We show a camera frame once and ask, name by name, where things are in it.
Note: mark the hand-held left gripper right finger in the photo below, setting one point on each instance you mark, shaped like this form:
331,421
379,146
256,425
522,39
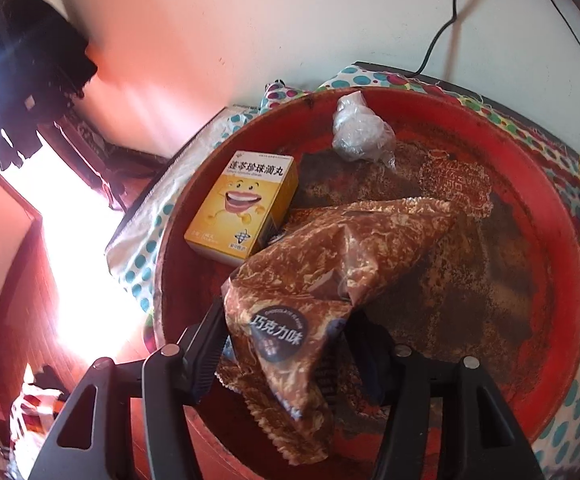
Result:
374,372

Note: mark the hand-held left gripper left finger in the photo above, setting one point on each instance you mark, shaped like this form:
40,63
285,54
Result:
204,357

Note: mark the brown chocolate snack packet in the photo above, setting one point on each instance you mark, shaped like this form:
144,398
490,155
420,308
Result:
320,270

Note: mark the round red tray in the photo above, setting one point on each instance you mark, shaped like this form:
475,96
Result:
520,210

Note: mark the small yellow smiley-face box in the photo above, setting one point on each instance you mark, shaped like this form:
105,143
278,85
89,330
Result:
240,200

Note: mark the patterned cloth pile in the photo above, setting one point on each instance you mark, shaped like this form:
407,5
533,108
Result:
34,410

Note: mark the plastic-wrapped white bundle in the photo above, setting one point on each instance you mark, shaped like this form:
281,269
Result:
360,130

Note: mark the polka dot tablecloth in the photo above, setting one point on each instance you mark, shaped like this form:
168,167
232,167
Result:
545,125

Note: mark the hanging dark clothing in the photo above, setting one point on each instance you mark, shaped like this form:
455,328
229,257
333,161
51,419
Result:
34,60

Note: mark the dark wooden door frame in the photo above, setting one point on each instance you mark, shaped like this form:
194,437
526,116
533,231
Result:
94,145

